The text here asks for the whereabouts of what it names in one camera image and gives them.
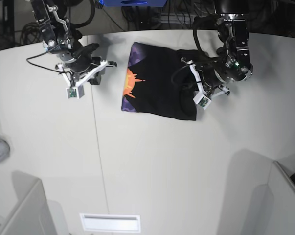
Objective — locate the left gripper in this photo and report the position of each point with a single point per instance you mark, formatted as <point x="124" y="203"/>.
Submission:
<point x="206" y="81"/>

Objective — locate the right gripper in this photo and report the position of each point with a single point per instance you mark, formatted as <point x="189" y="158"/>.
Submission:
<point x="79" y="66"/>

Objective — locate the black T-shirt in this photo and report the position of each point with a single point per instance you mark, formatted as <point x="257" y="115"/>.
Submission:
<point x="158" y="81"/>

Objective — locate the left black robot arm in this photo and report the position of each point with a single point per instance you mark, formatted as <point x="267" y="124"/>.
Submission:
<point x="232" y="63"/>

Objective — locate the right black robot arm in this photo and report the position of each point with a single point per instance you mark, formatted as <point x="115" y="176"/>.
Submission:
<point x="61" y="37"/>

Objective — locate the blue box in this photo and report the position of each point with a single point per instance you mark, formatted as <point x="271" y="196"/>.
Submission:
<point x="140" y="3"/>

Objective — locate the white table slot plate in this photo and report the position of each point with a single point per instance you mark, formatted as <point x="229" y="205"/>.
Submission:
<point x="111" y="223"/>

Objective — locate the white side partition left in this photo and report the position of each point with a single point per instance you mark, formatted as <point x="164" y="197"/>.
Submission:
<point x="31" y="214"/>

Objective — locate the white side partition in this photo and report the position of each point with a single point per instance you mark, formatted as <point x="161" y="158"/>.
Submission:
<point x="31" y="214"/>
<point x="282" y="216"/>

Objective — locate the white side partition right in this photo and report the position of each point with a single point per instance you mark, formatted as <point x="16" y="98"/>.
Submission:
<point x="282" y="216"/>

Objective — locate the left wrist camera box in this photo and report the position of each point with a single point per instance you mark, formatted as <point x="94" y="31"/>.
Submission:
<point x="202" y="101"/>

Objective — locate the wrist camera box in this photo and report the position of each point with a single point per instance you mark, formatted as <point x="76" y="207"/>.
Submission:
<point x="202" y="101"/>
<point x="75" y="92"/>

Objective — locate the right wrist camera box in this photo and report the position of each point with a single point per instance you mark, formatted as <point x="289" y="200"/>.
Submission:
<point x="75" y="92"/>

